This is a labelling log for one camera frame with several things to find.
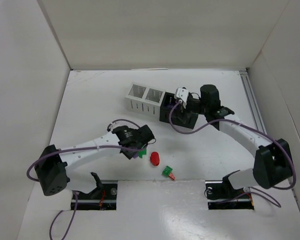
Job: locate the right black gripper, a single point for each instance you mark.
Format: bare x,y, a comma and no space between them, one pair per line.
184,113

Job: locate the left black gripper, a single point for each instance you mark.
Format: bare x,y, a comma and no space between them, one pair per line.
134,149

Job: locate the green notched lego brick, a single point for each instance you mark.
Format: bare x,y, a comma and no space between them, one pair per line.
142,153

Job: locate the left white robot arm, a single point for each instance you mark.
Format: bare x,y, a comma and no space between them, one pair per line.
55,167

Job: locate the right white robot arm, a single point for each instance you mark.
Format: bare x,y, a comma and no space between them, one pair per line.
272,158

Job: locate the red oval lego piece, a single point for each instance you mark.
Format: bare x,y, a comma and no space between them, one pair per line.
155,158

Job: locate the black double container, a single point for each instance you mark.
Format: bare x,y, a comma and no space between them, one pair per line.
179,117

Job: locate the white double container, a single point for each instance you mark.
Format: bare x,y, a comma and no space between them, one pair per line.
144,99

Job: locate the green square lego brick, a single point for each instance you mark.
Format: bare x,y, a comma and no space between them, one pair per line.
167,171

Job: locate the small red lego piece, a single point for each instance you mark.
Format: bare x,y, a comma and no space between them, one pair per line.
171,176

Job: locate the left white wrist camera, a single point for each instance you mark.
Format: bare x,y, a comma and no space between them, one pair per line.
111,126

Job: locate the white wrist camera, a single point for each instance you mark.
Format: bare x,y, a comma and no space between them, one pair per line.
181,95
111,126

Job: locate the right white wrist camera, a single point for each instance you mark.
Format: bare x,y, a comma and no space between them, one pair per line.
181,95

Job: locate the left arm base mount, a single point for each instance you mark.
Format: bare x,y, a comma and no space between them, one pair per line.
93,194

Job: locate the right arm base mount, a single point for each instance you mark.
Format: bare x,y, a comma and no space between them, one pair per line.
222,196

